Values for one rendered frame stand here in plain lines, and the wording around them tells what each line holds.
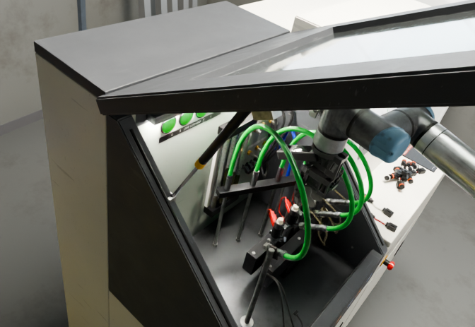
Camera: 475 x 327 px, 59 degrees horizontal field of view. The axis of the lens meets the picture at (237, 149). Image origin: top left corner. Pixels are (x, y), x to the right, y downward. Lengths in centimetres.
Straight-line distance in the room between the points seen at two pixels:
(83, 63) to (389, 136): 68
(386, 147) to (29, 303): 193
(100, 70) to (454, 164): 79
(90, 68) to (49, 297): 158
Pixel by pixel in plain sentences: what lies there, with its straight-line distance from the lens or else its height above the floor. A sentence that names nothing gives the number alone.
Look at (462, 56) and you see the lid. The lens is 52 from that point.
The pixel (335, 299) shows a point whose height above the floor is 95.
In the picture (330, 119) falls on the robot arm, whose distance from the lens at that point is 95.
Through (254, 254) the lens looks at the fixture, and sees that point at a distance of 131.
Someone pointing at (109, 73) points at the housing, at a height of 150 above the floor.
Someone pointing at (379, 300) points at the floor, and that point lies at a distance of 269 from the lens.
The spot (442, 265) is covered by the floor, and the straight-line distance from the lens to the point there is 311.
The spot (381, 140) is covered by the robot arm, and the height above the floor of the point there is 154.
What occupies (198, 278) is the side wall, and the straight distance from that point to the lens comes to 98.
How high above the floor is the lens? 198
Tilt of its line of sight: 37 degrees down
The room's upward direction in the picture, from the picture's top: 12 degrees clockwise
